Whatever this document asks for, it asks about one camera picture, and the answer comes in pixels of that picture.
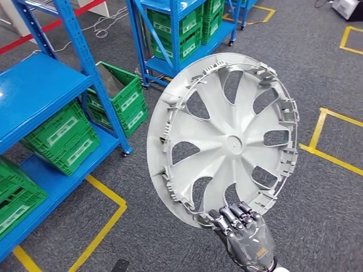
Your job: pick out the white device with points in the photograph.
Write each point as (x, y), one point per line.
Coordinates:
(343, 7)

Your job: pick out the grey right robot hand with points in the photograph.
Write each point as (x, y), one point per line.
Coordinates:
(249, 244)

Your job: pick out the grey wheel hubcap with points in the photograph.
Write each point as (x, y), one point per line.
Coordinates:
(234, 144)

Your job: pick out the black flat bracket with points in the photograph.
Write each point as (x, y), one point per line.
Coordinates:
(120, 265)

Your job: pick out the blue metal shelf rack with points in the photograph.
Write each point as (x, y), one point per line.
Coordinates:
(34, 86)
(244, 15)
(174, 56)

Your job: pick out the open green plastic crate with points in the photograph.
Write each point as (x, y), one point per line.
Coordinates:
(133, 88)

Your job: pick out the long red barrier belt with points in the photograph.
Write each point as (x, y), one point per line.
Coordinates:
(42, 28)

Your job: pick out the yellow floor tape square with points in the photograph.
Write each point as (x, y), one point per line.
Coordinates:
(97, 240)
(315, 131)
(344, 37)

